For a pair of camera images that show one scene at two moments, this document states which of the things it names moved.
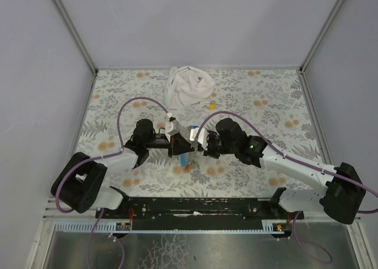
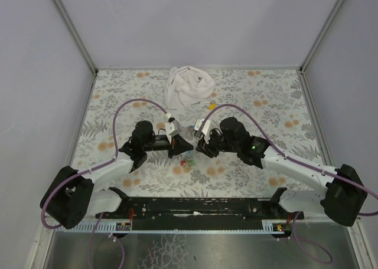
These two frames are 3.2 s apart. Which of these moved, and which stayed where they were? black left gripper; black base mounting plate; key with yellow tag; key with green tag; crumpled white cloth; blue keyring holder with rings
Moved: blue keyring holder with rings; key with green tag
Stayed: black left gripper; key with yellow tag; black base mounting plate; crumpled white cloth
